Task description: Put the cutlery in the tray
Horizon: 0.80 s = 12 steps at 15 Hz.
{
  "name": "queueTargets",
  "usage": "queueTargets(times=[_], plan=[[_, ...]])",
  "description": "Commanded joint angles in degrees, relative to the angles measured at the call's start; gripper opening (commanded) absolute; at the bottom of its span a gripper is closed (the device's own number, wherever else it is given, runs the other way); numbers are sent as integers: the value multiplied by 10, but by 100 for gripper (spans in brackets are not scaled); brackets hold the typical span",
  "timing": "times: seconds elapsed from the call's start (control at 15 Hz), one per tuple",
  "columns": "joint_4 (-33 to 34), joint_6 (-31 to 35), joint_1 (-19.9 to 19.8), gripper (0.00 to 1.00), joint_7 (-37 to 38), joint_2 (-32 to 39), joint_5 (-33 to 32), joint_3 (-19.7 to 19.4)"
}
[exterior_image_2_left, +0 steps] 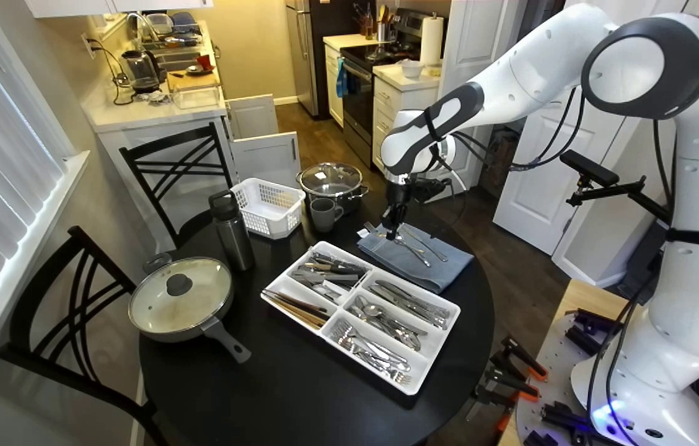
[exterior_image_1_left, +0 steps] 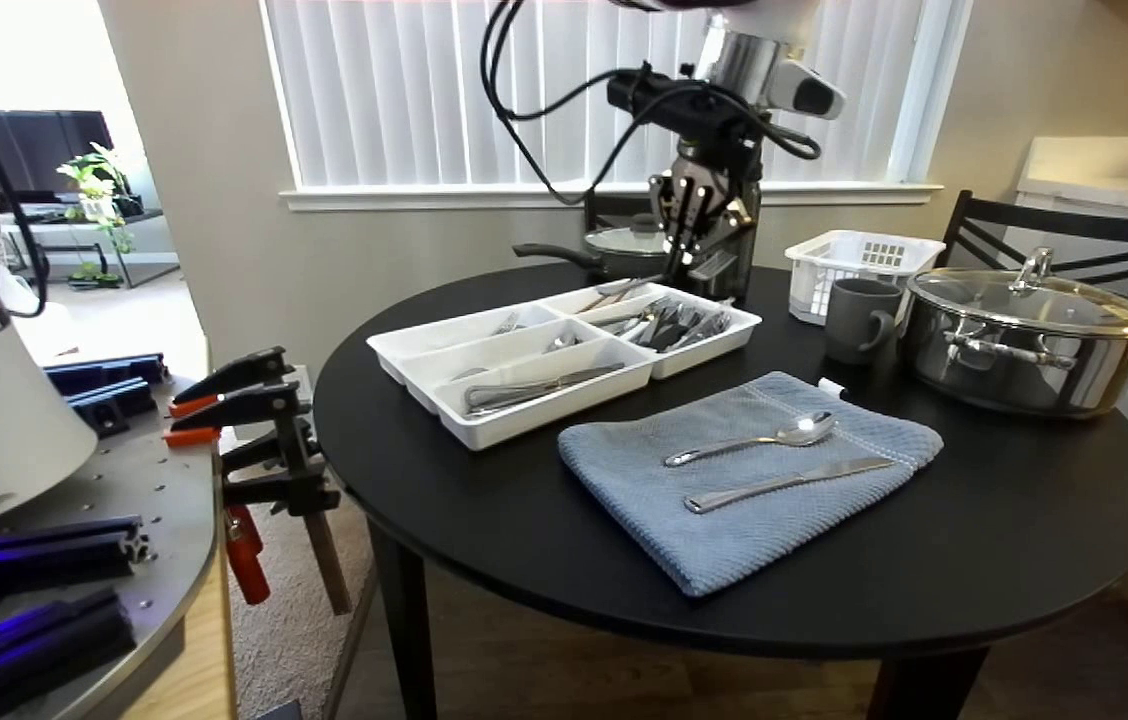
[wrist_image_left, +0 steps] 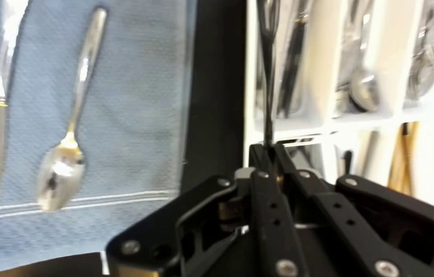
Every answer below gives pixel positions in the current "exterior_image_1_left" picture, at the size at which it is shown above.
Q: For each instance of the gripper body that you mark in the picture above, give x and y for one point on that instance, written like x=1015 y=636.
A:
x=714 y=150

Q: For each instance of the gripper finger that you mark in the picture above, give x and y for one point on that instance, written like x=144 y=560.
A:
x=719 y=240
x=669 y=215

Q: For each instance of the bundle of long cutlery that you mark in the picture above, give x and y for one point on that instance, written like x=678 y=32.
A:
x=614 y=293

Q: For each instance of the heap of cutlery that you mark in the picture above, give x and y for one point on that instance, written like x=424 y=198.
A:
x=669 y=325

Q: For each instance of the steel spoon in tray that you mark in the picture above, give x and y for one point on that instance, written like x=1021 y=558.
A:
x=560 y=342

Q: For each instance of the white cutlery tray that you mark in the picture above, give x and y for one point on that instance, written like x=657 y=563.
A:
x=524 y=395

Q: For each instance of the glass pan lid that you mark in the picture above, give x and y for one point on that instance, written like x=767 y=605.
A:
x=624 y=240

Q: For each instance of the black pan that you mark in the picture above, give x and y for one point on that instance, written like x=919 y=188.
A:
x=614 y=262

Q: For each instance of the white plastic basket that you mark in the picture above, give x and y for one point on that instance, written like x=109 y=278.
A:
x=824 y=270

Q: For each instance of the grey mug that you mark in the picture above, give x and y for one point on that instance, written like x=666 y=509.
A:
x=854 y=320

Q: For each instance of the steel fork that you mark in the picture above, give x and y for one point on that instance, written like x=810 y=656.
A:
x=508 y=323

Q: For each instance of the bundle of steel knives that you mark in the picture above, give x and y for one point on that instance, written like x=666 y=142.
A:
x=534 y=388

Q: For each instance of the steel table knife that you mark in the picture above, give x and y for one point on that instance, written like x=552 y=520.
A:
x=784 y=484

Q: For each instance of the window with white blinds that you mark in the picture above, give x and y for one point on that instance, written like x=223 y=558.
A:
x=404 y=100

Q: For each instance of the blue folded cloth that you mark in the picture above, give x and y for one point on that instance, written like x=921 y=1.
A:
x=724 y=530

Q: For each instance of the glass pot lid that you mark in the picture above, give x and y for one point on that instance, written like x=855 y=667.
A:
x=1024 y=295

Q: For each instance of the steel pot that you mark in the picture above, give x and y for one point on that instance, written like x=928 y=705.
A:
x=1014 y=370

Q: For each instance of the black wooden chair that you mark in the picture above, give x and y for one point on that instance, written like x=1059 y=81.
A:
x=1074 y=235

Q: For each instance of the glass television stand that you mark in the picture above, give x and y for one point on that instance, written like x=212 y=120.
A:
x=139 y=245

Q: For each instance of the potted green plant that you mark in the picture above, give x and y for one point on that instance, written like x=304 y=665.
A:
x=99 y=200

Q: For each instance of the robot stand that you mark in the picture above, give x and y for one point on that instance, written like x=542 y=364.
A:
x=164 y=500

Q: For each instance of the black aluminium bar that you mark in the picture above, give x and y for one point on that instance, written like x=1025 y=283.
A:
x=34 y=660
x=34 y=560
x=109 y=385

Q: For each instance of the television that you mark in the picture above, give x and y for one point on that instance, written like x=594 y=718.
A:
x=34 y=150

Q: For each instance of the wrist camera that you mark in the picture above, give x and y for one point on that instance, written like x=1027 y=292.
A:
x=649 y=95

